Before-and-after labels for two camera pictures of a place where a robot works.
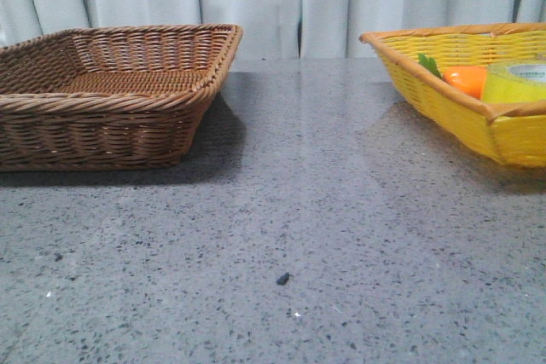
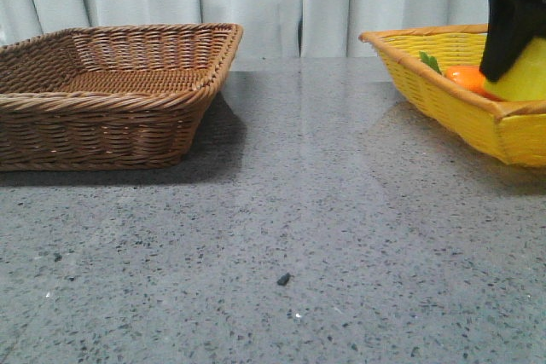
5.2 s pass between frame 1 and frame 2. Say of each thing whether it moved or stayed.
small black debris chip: stayed
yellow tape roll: moved
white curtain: stayed
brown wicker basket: stayed
